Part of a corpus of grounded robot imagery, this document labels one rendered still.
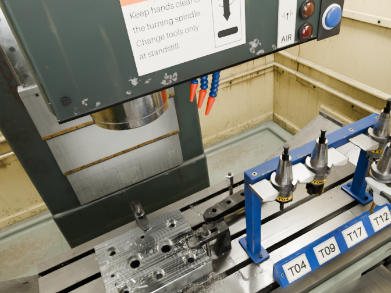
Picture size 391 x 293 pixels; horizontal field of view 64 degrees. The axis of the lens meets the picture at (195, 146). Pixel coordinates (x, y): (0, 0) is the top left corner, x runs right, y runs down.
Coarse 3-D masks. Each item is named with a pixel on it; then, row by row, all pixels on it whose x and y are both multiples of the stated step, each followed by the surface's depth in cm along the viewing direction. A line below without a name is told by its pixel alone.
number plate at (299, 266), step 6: (300, 258) 89; (306, 258) 90; (288, 264) 88; (294, 264) 88; (300, 264) 89; (306, 264) 89; (288, 270) 88; (294, 270) 88; (300, 270) 89; (306, 270) 89; (288, 276) 87; (294, 276) 88; (300, 276) 88
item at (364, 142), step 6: (348, 138) 87; (354, 138) 87; (360, 138) 87; (366, 138) 86; (354, 144) 86; (360, 144) 85; (366, 144) 84; (372, 144) 84; (378, 144) 84; (366, 150) 83; (372, 150) 83
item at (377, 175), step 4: (376, 160) 78; (372, 164) 77; (372, 168) 76; (372, 172) 76; (376, 172) 75; (380, 172) 74; (372, 176) 76; (376, 176) 76; (380, 176) 74; (384, 176) 74; (388, 176) 73; (376, 180) 75; (380, 180) 75; (384, 180) 74; (388, 180) 74
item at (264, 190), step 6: (258, 180) 79; (264, 180) 78; (252, 186) 77; (258, 186) 77; (264, 186) 77; (270, 186) 77; (258, 192) 75; (264, 192) 75; (270, 192) 75; (276, 192) 75; (264, 198) 74; (270, 198) 74; (276, 198) 74
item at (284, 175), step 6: (282, 162) 72; (288, 162) 72; (282, 168) 73; (288, 168) 73; (276, 174) 76; (282, 174) 74; (288, 174) 74; (276, 180) 76; (282, 180) 75; (288, 180) 75
